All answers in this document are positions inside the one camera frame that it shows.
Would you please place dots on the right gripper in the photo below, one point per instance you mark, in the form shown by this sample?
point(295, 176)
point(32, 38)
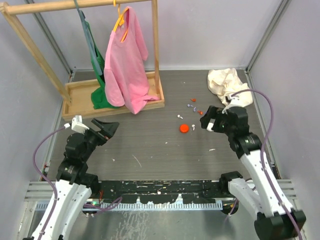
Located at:
point(213, 112)

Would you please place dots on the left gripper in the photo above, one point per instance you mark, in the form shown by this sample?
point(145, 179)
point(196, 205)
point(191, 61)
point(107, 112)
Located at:
point(108, 129)

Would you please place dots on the orange charging case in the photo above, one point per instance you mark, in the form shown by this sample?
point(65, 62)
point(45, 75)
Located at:
point(184, 128)

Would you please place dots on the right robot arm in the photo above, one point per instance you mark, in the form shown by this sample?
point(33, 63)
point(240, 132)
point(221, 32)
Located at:
point(274, 216)

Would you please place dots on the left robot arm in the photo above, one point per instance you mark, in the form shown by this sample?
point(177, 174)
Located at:
point(73, 186)

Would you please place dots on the white charging case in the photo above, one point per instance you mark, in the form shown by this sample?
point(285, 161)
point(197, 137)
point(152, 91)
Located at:
point(210, 127)

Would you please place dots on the cream crumpled cloth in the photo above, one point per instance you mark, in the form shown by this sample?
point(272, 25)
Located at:
point(224, 82)

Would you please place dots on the wooden clothes rack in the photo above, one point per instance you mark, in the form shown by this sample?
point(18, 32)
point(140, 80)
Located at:
point(77, 95)

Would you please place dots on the pink shirt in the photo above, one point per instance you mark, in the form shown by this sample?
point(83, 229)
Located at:
point(126, 82)

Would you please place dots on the grey-blue hanger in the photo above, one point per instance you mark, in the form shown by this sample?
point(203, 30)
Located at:
point(89, 40)

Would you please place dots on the yellow hanger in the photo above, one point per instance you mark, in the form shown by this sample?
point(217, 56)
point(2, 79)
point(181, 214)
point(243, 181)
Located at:
point(121, 16)

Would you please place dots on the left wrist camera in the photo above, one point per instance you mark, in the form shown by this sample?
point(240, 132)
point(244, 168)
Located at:
point(77, 125)

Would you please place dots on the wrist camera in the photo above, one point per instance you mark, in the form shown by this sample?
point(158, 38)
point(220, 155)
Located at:
point(232, 101)
point(77, 125)

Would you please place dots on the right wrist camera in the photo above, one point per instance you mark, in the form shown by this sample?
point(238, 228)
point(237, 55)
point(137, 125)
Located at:
point(232, 101)

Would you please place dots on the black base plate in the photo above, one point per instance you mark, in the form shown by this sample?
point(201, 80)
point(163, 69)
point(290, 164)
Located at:
point(159, 191)

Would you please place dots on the slotted cable duct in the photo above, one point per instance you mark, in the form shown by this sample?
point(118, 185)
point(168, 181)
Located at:
point(175, 206)

